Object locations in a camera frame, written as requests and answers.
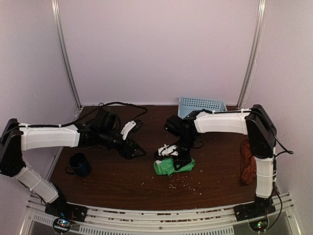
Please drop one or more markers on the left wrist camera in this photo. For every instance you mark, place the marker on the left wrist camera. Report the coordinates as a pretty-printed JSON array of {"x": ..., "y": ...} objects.
[{"x": 131, "y": 127}]

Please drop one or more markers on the light blue plastic basket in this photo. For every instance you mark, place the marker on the light blue plastic basket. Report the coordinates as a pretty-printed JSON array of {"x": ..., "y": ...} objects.
[{"x": 189, "y": 104}]

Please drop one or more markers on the dark blue mug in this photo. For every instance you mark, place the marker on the dark blue mug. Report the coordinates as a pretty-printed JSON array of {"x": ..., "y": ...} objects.
[{"x": 78, "y": 165}]

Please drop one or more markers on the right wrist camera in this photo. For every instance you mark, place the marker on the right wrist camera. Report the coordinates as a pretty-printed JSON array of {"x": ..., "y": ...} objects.
[{"x": 167, "y": 151}]

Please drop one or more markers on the green towel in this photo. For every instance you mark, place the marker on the green towel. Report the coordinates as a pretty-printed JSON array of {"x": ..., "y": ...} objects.
[{"x": 166, "y": 167}]

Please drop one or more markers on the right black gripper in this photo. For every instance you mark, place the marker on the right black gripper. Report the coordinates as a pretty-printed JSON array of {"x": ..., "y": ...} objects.
[{"x": 185, "y": 160}]

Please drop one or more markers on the aluminium frame post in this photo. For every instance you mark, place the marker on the aluminium frame post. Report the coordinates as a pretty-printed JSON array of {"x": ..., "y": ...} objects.
[
  {"x": 64, "y": 53},
  {"x": 255, "y": 48}
]

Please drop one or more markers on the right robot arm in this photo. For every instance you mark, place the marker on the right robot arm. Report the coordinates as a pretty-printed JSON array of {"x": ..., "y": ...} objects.
[{"x": 253, "y": 122}]

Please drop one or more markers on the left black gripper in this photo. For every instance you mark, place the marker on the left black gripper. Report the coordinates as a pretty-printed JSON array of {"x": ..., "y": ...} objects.
[{"x": 128, "y": 154}]

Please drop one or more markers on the left aluminium frame post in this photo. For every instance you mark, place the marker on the left aluminium frame post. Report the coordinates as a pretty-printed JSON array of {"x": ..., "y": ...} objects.
[{"x": 64, "y": 53}]

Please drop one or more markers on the aluminium front rail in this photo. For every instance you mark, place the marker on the aluminium front rail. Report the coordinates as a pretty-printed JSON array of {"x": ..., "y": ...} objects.
[{"x": 206, "y": 221}]

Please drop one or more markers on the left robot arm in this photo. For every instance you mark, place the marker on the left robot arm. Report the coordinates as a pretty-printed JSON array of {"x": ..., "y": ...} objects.
[{"x": 19, "y": 137}]

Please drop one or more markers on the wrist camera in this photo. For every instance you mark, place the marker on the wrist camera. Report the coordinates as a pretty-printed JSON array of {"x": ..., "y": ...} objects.
[
  {"x": 167, "y": 151},
  {"x": 131, "y": 127}
]

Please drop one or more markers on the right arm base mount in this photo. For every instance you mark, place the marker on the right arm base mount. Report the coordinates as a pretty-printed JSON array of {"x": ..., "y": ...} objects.
[{"x": 252, "y": 210}]

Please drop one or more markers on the right aluminium frame post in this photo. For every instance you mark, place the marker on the right aluminium frame post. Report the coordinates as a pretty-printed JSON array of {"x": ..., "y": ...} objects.
[{"x": 255, "y": 48}]

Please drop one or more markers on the brown towel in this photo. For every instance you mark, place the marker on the brown towel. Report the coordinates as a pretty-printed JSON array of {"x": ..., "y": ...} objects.
[{"x": 248, "y": 163}]

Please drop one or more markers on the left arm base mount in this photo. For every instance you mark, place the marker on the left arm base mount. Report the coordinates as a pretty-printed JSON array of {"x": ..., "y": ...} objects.
[{"x": 72, "y": 212}]

